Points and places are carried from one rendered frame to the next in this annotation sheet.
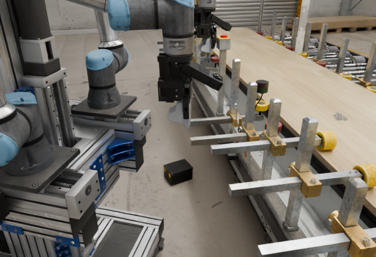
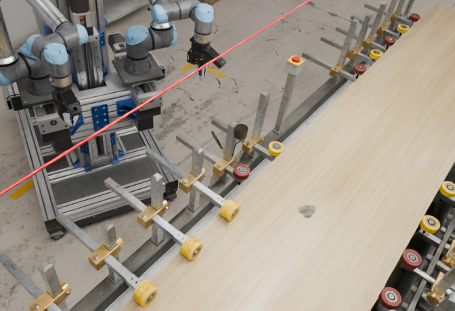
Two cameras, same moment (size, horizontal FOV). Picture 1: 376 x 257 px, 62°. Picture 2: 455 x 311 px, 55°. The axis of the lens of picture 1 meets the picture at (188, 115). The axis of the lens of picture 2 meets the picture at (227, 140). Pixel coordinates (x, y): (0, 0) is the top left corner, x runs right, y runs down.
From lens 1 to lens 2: 160 cm
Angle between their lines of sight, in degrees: 39
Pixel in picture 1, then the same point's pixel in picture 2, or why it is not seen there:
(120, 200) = not seen: hidden behind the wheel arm
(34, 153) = (36, 85)
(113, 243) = (133, 169)
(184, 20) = (51, 69)
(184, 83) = (59, 101)
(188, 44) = (56, 82)
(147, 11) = (37, 54)
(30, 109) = (35, 61)
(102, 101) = (127, 66)
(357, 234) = (101, 252)
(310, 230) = not seen: hidden behind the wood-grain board
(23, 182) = (24, 97)
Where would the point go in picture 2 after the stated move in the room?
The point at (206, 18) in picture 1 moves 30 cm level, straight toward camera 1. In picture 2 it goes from (198, 49) to (137, 69)
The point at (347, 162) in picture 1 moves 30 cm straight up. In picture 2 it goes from (219, 236) to (227, 192)
